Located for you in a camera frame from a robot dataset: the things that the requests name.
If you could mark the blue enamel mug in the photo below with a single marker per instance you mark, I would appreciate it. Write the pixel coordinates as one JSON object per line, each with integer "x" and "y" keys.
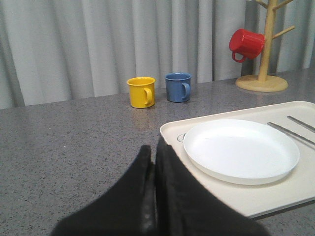
{"x": 178, "y": 87}

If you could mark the red enamel mug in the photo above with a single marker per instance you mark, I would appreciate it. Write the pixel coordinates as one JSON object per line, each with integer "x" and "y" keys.
{"x": 245, "y": 44}

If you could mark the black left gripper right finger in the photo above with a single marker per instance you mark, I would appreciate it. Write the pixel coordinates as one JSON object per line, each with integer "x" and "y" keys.
{"x": 186, "y": 208}

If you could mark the wooden mug tree stand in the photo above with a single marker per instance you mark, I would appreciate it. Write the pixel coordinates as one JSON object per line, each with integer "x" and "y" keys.
{"x": 262, "y": 82}

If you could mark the white round plate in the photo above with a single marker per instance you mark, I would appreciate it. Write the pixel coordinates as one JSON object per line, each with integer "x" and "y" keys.
{"x": 241, "y": 152}

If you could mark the grey pleated curtain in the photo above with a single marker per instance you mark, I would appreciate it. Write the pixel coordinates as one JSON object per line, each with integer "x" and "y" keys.
{"x": 58, "y": 50}

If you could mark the silver metal chopsticks pair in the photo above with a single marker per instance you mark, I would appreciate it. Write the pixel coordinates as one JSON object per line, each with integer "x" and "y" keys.
{"x": 301, "y": 123}

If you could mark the beige rabbit serving tray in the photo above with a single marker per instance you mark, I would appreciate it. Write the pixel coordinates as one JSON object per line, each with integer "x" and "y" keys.
{"x": 256, "y": 200}

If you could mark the yellow enamel mug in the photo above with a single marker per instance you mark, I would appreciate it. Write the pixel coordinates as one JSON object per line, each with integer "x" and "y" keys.
{"x": 141, "y": 92}

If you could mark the silver metal fork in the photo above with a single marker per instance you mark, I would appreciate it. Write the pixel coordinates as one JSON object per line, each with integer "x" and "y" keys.
{"x": 290, "y": 133}

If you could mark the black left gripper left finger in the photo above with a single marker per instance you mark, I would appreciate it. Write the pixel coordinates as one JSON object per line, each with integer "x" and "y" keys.
{"x": 126, "y": 209}

